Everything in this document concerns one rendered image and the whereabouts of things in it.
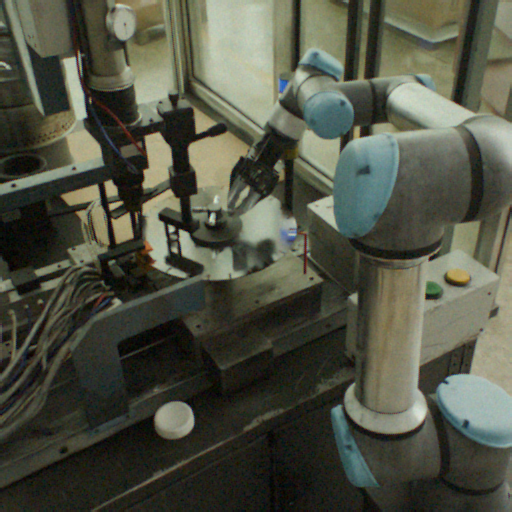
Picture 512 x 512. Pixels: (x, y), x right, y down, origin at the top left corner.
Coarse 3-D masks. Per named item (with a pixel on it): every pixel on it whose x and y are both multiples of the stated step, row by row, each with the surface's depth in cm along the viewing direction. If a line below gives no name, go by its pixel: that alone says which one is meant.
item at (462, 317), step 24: (432, 264) 142; (456, 264) 141; (480, 264) 141; (456, 288) 136; (480, 288) 136; (432, 312) 132; (456, 312) 137; (480, 312) 142; (432, 336) 137; (456, 336) 142; (480, 336) 147
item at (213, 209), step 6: (216, 198) 144; (210, 204) 142; (216, 204) 142; (192, 210) 141; (198, 210) 141; (204, 210) 141; (210, 210) 140; (216, 210) 140; (222, 210) 141; (228, 210) 141; (234, 210) 141; (210, 216) 141; (216, 216) 141; (210, 222) 138; (216, 222) 142
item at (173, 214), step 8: (184, 200) 132; (168, 208) 139; (184, 208) 133; (160, 216) 138; (168, 216) 137; (176, 216) 137; (184, 216) 134; (192, 216) 135; (168, 224) 138; (176, 224) 136; (184, 224) 135; (192, 224) 134; (168, 232) 139; (176, 232) 141; (192, 232) 135; (168, 240) 140
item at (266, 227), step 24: (216, 192) 155; (240, 192) 155; (144, 216) 149; (240, 216) 148; (264, 216) 147; (288, 216) 147; (144, 240) 142; (192, 240) 141; (240, 240) 141; (264, 240) 141; (288, 240) 141; (168, 264) 135; (192, 264) 135; (216, 264) 135; (240, 264) 135; (264, 264) 135
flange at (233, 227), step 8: (200, 216) 146; (224, 216) 143; (200, 224) 144; (208, 224) 141; (216, 224) 141; (224, 224) 142; (232, 224) 143; (240, 224) 144; (200, 232) 142; (208, 232) 141; (216, 232) 141; (224, 232) 141; (232, 232) 141; (240, 232) 142; (200, 240) 140; (208, 240) 140; (216, 240) 140; (224, 240) 140; (232, 240) 141
